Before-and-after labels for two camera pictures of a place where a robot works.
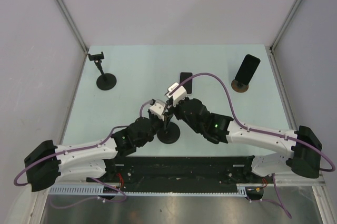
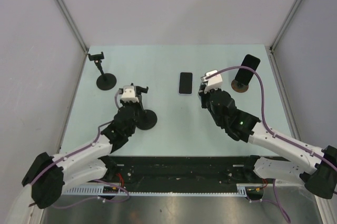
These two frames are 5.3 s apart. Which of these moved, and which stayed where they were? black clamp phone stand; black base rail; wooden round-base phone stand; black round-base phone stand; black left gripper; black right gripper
Moved: black right gripper; black left gripper; black clamp phone stand
Stayed: black base rail; black round-base phone stand; wooden round-base phone stand
